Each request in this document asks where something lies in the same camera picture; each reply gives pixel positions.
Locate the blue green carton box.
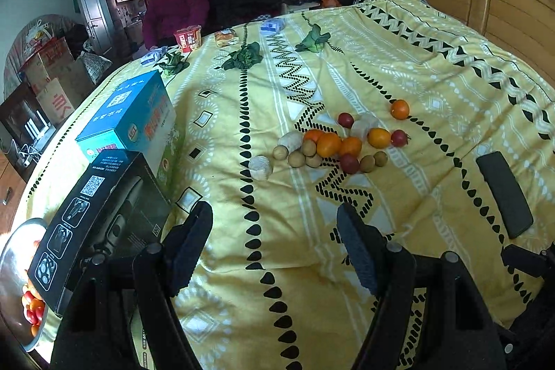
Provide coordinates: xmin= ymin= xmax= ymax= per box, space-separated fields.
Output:
xmin=76 ymin=69 xmax=177 ymax=174

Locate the wooden chest of drawers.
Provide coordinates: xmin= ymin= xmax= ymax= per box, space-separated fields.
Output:
xmin=0 ymin=153 xmax=25 ymax=234

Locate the orange top centre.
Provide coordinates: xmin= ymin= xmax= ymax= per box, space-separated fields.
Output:
xmin=367 ymin=128 xmax=391 ymax=149

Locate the yellow patterned bed blanket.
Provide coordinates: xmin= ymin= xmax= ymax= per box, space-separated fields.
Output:
xmin=157 ymin=0 xmax=554 ymax=369

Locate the white wifi router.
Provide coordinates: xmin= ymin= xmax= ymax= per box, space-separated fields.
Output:
xmin=25 ymin=110 xmax=56 ymax=152

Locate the green leaf vegetable left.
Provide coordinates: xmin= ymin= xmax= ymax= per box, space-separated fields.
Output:
xmin=156 ymin=51 xmax=189 ymax=76

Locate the red snack cup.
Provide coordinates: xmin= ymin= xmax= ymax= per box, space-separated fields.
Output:
xmin=174 ymin=25 xmax=202 ymax=53

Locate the black product box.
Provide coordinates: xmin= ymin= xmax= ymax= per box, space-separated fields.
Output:
xmin=28 ymin=149 xmax=170 ymax=317

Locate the white foam fruit wrap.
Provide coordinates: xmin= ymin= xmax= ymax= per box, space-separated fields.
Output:
xmin=248 ymin=155 xmax=272 ymax=180

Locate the green leaf vegetable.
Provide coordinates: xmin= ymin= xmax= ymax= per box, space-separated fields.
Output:
xmin=156 ymin=51 xmax=189 ymax=76
xmin=296 ymin=24 xmax=331 ymax=53
xmin=222 ymin=41 xmax=263 ymax=70

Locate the green leaf vegetable right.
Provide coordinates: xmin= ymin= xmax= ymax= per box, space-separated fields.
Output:
xmin=296 ymin=24 xmax=331 ymax=53

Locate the green leaf vegetable centre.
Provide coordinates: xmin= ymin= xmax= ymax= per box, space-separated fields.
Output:
xmin=222 ymin=41 xmax=263 ymax=70

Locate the orange snack packet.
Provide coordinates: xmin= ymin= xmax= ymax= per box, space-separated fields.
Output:
xmin=214 ymin=28 xmax=240 ymax=48

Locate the lone orange on blanket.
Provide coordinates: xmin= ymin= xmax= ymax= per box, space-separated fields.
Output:
xmin=390 ymin=100 xmax=410 ymax=120

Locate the steel round bowl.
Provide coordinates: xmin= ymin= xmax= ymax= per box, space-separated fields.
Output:
xmin=1 ymin=218 xmax=48 ymax=352

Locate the blue tissue pack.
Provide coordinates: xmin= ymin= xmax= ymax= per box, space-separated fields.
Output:
xmin=259 ymin=18 xmax=285 ymax=36

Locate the cardboard box with red print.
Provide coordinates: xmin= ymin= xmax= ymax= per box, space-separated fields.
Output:
xmin=22 ymin=37 xmax=94 ymax=126

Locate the person in purple jacket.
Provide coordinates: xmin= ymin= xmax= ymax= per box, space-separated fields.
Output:
xmin=142 ymin=0 xmax=209 ymax=50

